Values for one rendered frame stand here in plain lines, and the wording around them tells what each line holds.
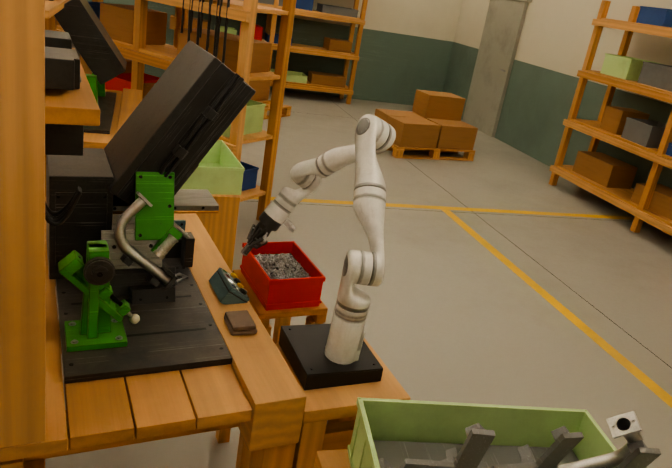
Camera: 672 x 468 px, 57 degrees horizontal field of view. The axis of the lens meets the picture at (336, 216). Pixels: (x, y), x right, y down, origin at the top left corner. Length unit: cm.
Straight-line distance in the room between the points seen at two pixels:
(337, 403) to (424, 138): 646
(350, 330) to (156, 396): 53
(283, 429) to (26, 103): 99
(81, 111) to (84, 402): 68
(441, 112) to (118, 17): 457
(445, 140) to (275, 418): 677
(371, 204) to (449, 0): 1043
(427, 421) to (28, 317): 95
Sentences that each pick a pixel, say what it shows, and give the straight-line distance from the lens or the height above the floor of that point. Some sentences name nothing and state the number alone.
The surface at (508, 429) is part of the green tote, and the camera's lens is 175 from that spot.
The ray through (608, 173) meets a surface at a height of 42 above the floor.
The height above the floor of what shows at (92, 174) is 124.
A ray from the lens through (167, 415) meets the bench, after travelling 160.
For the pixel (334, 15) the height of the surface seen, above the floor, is 142.
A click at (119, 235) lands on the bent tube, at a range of 194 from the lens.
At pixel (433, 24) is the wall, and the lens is 1195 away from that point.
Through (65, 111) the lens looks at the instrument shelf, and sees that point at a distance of 152.
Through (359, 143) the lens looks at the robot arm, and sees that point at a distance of 182.
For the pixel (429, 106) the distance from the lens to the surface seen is 839.
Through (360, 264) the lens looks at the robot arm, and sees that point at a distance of 165.
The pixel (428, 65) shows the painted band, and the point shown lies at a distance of 1202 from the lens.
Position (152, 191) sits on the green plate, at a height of 122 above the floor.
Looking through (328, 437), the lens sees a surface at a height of 73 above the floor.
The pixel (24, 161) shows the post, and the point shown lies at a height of 151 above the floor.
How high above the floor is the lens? 188
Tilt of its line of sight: 20 degrees down
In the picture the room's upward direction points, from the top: 10 degrees clockwise
